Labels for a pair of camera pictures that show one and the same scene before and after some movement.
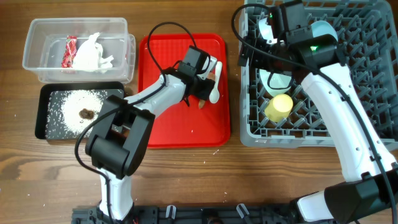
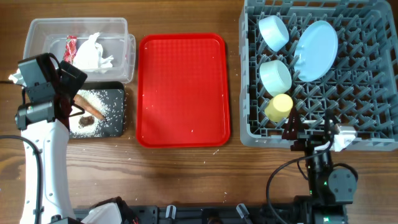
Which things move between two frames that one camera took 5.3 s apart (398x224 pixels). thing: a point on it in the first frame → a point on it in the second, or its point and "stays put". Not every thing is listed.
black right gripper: x=255 y=61 → x=308 y=141
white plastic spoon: x=214 y=96 → x=314 y=122
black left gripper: x=205 y=91 → x=74 y=84
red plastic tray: x=185 y=126 stays put
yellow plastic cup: x=278 y=107 stays put
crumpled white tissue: x=87 y=56 stays put
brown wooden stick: x=201 y=103 → x=86 y=106
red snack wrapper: x=71 y=50 stays put
